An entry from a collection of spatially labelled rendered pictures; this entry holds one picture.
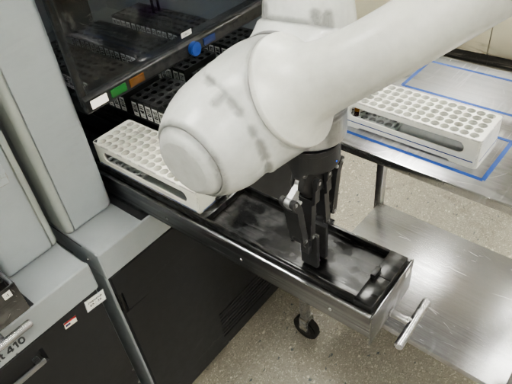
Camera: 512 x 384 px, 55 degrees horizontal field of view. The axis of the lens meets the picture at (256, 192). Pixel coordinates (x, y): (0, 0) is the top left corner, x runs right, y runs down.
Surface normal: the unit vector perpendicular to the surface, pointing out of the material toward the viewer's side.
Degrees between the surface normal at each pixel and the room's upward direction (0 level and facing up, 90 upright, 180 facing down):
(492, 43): 90
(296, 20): 86
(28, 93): 90
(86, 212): 90
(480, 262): 0
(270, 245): 0
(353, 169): 0
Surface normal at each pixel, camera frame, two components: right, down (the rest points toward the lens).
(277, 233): -0.09, -0.76
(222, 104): 0.21, -0.51
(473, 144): -0.65, 0.54
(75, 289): 0.78, 0.35
